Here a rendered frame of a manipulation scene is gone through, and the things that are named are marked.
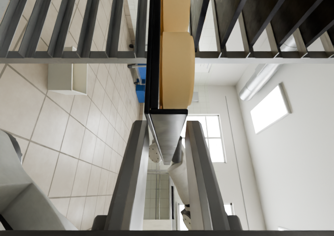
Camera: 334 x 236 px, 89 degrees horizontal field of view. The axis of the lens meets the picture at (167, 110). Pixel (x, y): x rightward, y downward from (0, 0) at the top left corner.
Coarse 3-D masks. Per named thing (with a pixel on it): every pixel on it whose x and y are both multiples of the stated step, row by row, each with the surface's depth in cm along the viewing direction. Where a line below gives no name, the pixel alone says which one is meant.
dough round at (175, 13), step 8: (168, 0) 11; (176, 0) 11; (184, 0) 11; (168, 8) 11; (176, 8) 11; (184, 8) 11; (168, 16) 11; (176, 16) 11; (184, 16) 11; (168, 24) 12; (176, 24) 12; (184, 24) 12
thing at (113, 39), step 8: (112, 0) 60; (120, 0) 64; (112, 8) 59; (120, 8) 62; (112, 16) 59; (120, 16) 61; (112, 24) 59; (120, 24) 60; (112, 32) 59; (112, 40) 58; (112, 48) 56; (112, 56) 55
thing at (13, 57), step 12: (0, 60) 56; (12, 60) 56; (24, 60) 56; (36, 60) 56; (48, 60) 56; (60, 60) 56; (72, 60) 56; (84, 60) 56; (96, 60) 56; (108, 60) 56; (120, 60) 57; (132, 60) 57; (144, 60) 57; (204, 60) 57; (216, 60) 57; (228, 60) 57; (240, 60) 57; (252, 60) 57; (264, 60) 57; (276, 60) 57; (288, 60) 57; (300, 60) 57; (312, 60) 57; (324, 60) 57
